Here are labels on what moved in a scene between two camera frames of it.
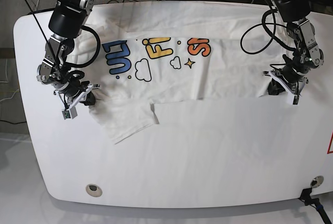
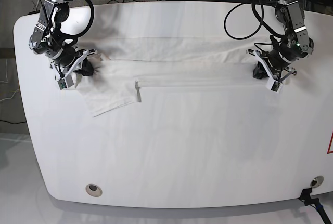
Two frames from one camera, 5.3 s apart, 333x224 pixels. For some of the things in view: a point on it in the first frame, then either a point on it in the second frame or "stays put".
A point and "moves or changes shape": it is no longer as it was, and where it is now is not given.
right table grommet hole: x=317 y=181 stays put
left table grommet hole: x=93 y=190 stays put
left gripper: x=284 y=79 to x=270 y=64
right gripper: x=80 y=92 to x=71 y=60
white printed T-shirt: x=143 y=53 moves or changes shape
